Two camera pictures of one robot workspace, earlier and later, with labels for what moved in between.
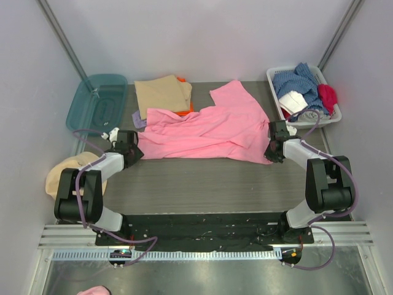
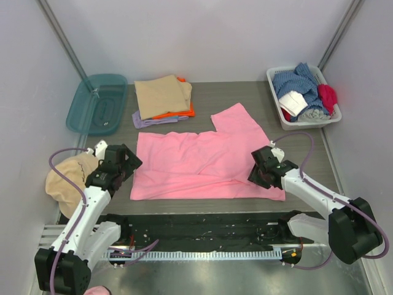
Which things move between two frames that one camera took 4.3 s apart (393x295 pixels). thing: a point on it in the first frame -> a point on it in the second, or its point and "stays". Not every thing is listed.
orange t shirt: (185, 112) stays
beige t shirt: (164, 93) stays
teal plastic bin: (101, 111) stays
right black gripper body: (271, 150) -> (261, 169)
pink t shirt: (236, 128) -> (201, 165)
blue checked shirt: (301, 80) stays
